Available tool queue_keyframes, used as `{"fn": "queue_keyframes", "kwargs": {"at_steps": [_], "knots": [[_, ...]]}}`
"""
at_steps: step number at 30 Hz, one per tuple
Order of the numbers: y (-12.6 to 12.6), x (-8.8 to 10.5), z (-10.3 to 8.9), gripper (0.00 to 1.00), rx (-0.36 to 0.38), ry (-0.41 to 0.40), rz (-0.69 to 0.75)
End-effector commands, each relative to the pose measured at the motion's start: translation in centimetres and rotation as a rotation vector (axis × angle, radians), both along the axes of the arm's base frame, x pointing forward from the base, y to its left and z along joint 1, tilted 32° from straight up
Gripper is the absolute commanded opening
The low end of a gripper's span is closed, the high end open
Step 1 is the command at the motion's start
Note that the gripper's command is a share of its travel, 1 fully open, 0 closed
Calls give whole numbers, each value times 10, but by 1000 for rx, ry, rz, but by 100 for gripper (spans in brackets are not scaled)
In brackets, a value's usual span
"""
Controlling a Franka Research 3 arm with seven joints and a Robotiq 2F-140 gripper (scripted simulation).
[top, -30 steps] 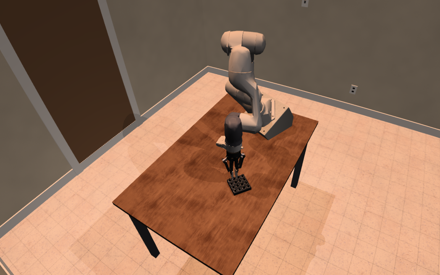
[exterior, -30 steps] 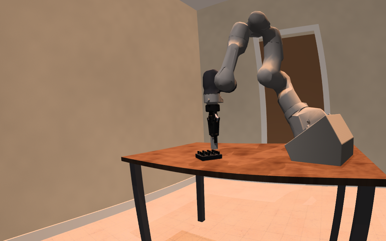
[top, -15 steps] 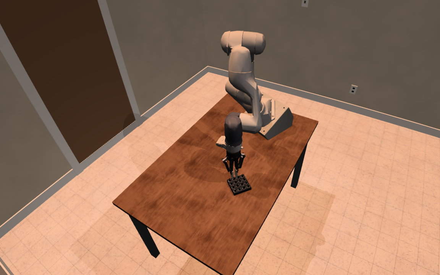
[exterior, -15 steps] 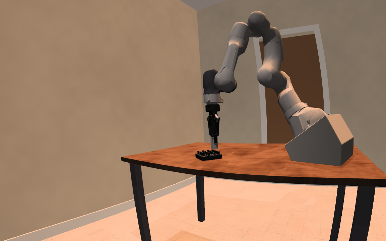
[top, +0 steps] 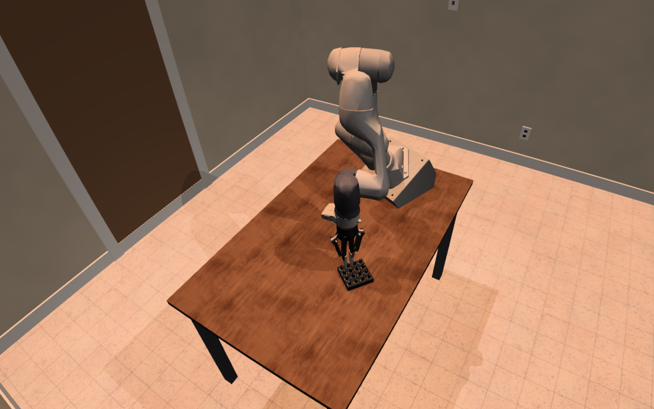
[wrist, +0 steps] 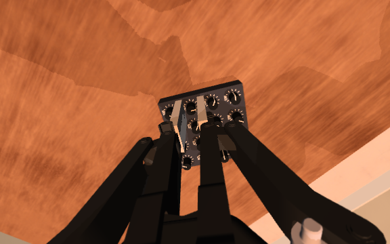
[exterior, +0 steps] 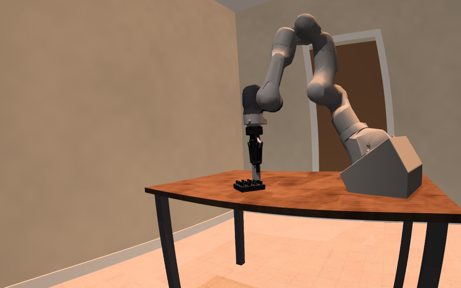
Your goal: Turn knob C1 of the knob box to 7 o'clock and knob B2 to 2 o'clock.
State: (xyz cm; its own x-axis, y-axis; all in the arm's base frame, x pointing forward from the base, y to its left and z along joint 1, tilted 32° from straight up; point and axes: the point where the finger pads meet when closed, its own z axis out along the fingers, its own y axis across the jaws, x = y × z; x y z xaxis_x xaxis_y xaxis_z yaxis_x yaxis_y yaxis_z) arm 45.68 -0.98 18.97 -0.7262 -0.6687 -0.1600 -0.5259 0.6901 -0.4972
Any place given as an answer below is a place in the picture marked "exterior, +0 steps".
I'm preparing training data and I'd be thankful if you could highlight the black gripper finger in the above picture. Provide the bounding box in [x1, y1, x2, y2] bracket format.
[248, 140, 254, 180]
[251, 138, 263, 180]

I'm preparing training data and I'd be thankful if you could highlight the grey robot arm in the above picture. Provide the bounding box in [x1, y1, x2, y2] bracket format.
[242, 14, 390, 165]

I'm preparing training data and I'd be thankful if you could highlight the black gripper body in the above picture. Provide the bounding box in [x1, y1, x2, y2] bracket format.
[246, 126, 263, 148]

